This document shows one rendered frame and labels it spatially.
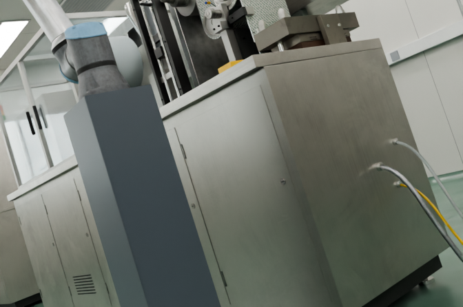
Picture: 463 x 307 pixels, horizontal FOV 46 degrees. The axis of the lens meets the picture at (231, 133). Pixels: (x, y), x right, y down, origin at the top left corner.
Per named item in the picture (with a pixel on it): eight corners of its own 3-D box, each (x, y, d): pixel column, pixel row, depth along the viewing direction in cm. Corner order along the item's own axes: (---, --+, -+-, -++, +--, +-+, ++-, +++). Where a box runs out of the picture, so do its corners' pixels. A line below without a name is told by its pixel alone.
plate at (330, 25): (326, 46, 190) (315, 17, 190) (343, 44, 196) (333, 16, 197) (331, 44, 188) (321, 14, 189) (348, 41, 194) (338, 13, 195)
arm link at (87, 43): (79, 65, 148) (65, 18, 149) (71, 79, 160) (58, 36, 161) (120, 57, 153) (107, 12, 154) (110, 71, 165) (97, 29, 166)
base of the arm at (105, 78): (89, 96, 145) (79, 62, 146) (73, 111, 157) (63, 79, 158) (140, 87, 154) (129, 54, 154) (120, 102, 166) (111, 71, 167)
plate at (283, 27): (258, 51, 192) (253, 35, 192) (328, 42, 217) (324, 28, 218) (289, 34, 179) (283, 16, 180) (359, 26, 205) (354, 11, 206)
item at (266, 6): (253, 42, 198) (238, -6, 199) (296, 37, 213) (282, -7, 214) (255, 41, 197) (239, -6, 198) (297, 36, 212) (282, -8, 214)
